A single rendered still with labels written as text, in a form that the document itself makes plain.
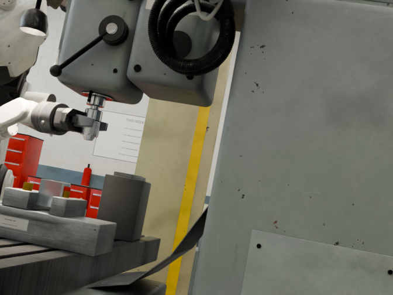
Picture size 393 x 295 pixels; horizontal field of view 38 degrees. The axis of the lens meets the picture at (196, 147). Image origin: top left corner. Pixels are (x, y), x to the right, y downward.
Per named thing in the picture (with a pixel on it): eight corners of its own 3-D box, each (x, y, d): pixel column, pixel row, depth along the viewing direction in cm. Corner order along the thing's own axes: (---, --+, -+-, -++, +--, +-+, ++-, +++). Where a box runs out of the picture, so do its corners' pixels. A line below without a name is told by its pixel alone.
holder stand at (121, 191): (92, 235, 170) (105, 169, 171) (106, 231, 192) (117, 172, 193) (131, 242, 169) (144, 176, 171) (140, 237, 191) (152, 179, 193)
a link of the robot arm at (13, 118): (24, 113, 153) (-12, 130, 158) (47, 124, 161) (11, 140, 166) (24, 93, 156) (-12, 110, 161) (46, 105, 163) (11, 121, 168)
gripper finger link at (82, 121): (92, 129, 145) (75, 126, 148) (95, 116, 145) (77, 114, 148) (88, 127, 143) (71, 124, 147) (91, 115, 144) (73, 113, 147)
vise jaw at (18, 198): (0, 204, 125) (4, 187, 126) (28, 205, 140) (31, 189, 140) (26, 209, 125) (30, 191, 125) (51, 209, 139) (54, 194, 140)
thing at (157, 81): (123, 78, 136) (144, -25, 138) (146, 99, 160) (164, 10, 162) (200, 90, 132) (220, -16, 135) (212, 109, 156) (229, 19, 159)
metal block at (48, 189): (35, 204, 129) (41, 178, 130) (45, 204, 135) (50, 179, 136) (57, 208, 128) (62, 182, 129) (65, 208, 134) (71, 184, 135)
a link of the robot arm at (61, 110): (69, 99, 145) (37, 96, 151) (61, 136, 144) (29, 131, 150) (101, 110, 156) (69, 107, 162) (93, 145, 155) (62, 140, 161)
